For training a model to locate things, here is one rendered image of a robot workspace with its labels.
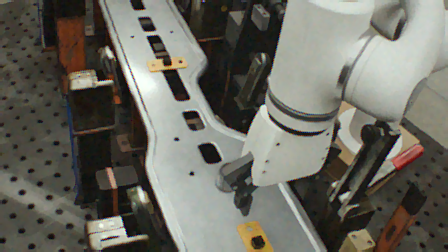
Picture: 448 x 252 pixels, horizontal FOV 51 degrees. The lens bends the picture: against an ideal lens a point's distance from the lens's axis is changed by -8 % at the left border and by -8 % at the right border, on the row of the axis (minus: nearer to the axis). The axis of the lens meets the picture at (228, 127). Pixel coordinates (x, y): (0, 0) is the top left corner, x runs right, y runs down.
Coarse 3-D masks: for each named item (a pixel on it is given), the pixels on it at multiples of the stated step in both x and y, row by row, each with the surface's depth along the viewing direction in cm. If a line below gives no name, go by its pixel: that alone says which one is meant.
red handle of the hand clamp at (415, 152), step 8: (416, 144) 75; (408, 152) 75; (416, 152) 75; (392, 160) 76; (400, 160) 75; (408, 160) 75; (384, 168) 76; (392, 168) 75; (400, 168) 75; (376, 176) 76; (384, 176) 75; (344, 192) 76; (344, 200) 76
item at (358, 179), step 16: (368, 128) 66; (384, 128) 68; (368, 144) 66; (384, 144) 67; (368, 160) 71; (384, 160) 69; (352, 176) 74; (368, 176) 71; (336, 192) 77; (352, 192) 73
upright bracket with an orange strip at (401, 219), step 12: (408, 192) 63; (420, 192) 61; (408, 204) 63; (420, 204) 62; (396, 216) 66; (408, 216) 64; (384, 228) 69; (396, 228) 66; (408, 228) 66; (384, 240) 69; (396, 240) 67
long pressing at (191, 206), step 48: (144, 0) 124; (144, 48) 109; (192, 48) 111; (144, 96) 97; (192, 96) 99; (192, 144) 90; (240, 144) 91; (192, 192) 82; (288, 192) 84; (192, 240) 75; (240, 240) 76; (288, 240) 77
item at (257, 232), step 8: (248, 224) 78; (256, 224) 78; (240, 232) 77; (248, 232) 77; (256, 232) 77; (248, 240) 76; (264, 240) 76; (248, 248) 75; (256, 248) 75; (264, 248) 75
